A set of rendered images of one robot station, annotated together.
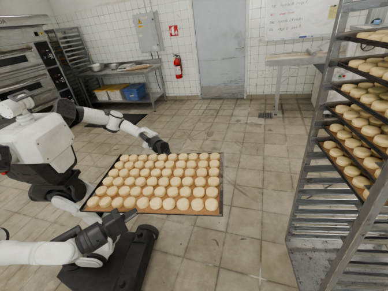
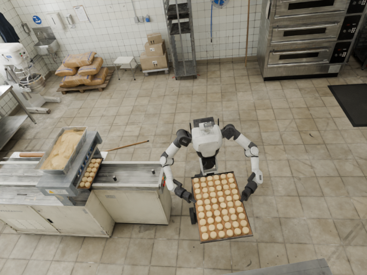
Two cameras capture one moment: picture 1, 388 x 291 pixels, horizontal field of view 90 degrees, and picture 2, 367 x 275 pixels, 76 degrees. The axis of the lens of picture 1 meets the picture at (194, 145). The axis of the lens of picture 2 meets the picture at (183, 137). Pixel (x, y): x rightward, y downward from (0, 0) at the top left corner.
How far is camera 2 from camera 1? 144 cm
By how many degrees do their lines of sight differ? 61
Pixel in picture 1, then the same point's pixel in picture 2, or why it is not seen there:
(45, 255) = (167, 182)
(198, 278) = (220, 256)
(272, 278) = not seen: outside the picture
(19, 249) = (167, 173)
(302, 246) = not seen: outside the picture
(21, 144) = (194, 142)
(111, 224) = (184, 196)
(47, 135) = (205, 144)
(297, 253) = not seen: outside the picture
